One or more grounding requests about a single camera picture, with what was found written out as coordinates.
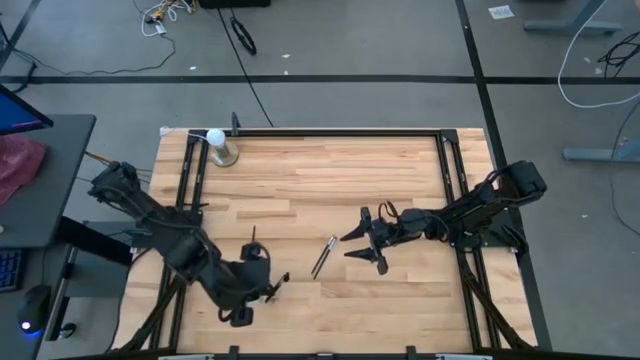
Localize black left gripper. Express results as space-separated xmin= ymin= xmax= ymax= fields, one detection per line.
xmin=229 ymin=243 xmax=274 ymax=329

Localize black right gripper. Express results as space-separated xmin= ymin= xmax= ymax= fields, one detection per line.
xmin=339 ymin=207 xmax=404 ymax=276

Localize thick black makeup brush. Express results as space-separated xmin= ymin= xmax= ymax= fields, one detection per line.
xmin=310 ymin=235 xmax=334 ymax=279

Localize black wide head makeup brush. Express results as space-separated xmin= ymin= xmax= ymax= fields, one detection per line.
xmin=264 ymin=272 xmax=290 ymax=304

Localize white bulb brass base lamp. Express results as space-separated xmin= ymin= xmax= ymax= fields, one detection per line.
xmin=205 ymin=128 xmax=240 ymax=168

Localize black desk crossbeam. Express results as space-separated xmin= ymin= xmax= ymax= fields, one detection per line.
xmin=53 ymin=215 xmax=134 ymax=267

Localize black computer mouse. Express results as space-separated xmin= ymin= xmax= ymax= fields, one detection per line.
xmin=18 ymin=284 xmax=53 ymax=335

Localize black desk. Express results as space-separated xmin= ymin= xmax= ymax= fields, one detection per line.
xmin=0 ymin=113 xmax=97 ymax=250

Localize black keyboard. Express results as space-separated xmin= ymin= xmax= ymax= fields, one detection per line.
xmin=0 ymin=249 xmax=24 ymax=294

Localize dark grey lower desk shelf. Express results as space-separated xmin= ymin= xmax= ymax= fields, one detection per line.
xmin=0 ymin=244 xmax=76 ymax=360

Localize blue-grey table foot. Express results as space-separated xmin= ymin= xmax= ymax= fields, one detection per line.
xmin=562 ymin=137 xmax=640 ymax=164
xmin=523 ymin=0 xmax=624 ymax=36

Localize pink cloth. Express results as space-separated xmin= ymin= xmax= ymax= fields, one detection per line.
xmin=0 ymin=134 xmax=49 ymax=207

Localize black box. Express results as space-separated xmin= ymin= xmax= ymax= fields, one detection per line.
xmin=198 ymin=0 xmax=272 ymax=9

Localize computer monitor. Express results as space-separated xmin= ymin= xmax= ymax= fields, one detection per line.
xmin=0 ymin=83 xmax=55 ymax=137

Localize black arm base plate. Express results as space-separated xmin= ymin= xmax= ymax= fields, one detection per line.
xmin=444 ymin=207 xmax=521 ymax=250
xmin=130 ymin=209 xmax=204 ymax=250

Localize white lamp cable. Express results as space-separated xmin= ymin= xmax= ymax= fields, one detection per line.
xmin=158 ymin=125 xmax=210 ymax=142

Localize long straight black cable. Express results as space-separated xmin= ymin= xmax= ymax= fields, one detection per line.
xmin=215 ymin=7 xmax=275 ymax=129

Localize black coiled cable loop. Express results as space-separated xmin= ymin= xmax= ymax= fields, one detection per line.
xmin=229 ymin=17 xmax=258 ymax=56

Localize white floor cable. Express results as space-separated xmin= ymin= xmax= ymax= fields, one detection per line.
xmin=557 ymin=0 xmax=640 ymax=110

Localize thin curved black cable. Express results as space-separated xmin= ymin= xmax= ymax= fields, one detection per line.
xmin=608 ymin=97 xmax=640 ymax=236

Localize white and yellow cable bundle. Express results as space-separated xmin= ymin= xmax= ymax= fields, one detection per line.
xmin=132 ymin=0 xmax=194 ymax=38

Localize thin black floor cable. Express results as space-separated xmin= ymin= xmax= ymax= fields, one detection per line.
xmin=0 ymin=22 xmax=177 ymax=94

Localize tangled black cables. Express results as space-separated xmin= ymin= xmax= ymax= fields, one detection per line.
xmin=597 ymin=32 xmax=640 ymax=79

